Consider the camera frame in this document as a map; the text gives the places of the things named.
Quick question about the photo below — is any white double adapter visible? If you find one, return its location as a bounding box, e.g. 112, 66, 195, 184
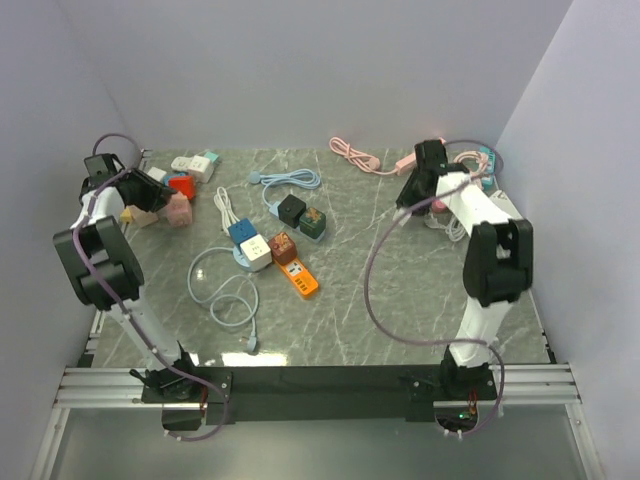
170, 156, 192, 173

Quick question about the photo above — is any white cube socket adapter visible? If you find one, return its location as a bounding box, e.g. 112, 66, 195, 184
240, 234, 272, 272

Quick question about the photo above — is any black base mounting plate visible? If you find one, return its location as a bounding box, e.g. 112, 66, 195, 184
141, 365, 498, 425

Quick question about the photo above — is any pink long power strip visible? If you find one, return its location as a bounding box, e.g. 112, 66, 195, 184
329, 136, 448, 177

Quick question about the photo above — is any pink round power strip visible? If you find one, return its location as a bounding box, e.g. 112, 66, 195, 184
431, 150, 495, 213

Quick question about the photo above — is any black cube socket adapter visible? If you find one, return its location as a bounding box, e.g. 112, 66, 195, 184
277, 194, 307, 228

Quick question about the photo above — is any dark green cube adapter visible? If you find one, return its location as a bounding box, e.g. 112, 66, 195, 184
298, 207, 327, 241

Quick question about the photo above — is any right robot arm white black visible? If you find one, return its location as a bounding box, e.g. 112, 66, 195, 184
394, 139, 533, 399

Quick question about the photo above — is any white coiled cable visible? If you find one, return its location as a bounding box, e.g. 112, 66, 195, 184
213, 185, 241, 232

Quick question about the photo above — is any light blue long power strip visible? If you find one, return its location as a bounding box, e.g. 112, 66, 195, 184
246, 167, 321, 221

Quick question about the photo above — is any teal power strip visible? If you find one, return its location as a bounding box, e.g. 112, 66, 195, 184
479, 146, 498, 176

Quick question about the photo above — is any pink cube socket adapter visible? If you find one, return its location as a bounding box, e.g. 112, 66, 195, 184
162, 193, 193, 227

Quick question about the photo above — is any red cube socket adapter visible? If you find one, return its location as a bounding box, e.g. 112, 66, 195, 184
165, 174, 197, 201

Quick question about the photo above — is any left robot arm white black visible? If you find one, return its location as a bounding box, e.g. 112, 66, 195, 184
53, 154, 200, 402

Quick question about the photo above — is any white teal cube adapter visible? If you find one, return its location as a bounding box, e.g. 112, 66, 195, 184
187, 151, 220, 184

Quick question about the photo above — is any small white flat adapter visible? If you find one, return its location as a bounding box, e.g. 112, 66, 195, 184
146, 167, 167, 183

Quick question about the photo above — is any aluminium rail frame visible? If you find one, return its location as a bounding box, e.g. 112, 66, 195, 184
30, 364, 605, 479

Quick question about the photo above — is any white triangular power strip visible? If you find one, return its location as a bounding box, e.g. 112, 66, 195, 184
489, 190, 522, 219

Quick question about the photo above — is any brown cube socket adapter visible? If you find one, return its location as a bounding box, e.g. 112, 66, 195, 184
267, 232, 298, 266

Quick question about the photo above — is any beige pink cube adapter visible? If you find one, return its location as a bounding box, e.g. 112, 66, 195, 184
129, 206, 159, 228

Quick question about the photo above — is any orange power strip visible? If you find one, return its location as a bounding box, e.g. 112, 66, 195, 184
278, 258, 319, 299

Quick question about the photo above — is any yellow cube adapter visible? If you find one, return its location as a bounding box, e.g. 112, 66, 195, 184
120, 207, 134, 224

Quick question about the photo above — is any blue cube socket adapter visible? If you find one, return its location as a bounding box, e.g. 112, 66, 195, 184
227, 218, 257, 247

